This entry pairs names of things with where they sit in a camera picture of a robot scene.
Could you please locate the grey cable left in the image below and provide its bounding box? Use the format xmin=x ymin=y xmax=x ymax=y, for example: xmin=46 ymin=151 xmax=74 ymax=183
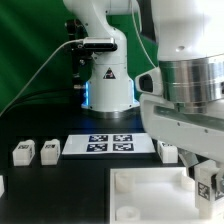
xmin=0 ymin=39 xmax=84 ymax=117

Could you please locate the white cable right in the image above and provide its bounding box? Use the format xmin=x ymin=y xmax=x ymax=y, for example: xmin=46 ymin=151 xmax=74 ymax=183
xmin=130 ymin=0 xmax=158 ymax=69

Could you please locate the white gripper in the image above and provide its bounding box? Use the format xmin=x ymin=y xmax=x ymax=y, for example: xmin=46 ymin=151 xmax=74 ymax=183
xmin=140 ymin=93 xmax=224 ymax=168

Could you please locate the white sheet with markers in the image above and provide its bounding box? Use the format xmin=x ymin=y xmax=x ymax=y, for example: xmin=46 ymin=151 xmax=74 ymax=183
xmin=62 ymin=133 xmax=155 ymax=155

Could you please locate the black camera stand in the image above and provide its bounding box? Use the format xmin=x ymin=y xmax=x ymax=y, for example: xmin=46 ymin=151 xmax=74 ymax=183
xmin=65 ymin=19 xmax=92 ymax=103

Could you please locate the white square tabletop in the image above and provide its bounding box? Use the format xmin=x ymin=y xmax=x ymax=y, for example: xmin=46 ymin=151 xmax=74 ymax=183
xmin=109 ymin=167 xmax=224 ymax=224

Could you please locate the white obstacle block left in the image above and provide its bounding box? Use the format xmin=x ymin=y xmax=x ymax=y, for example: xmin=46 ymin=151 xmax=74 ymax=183
xmin=0 ymin=175 xmax=4 ymax=198

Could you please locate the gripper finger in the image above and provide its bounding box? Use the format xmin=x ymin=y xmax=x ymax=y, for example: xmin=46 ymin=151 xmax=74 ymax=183
xmin=216 ymin=167 xmax=224 ymax=193

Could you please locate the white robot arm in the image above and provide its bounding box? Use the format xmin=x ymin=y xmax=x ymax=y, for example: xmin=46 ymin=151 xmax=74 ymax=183
xmin=63 ymin=0 xmax=224 ymax=193

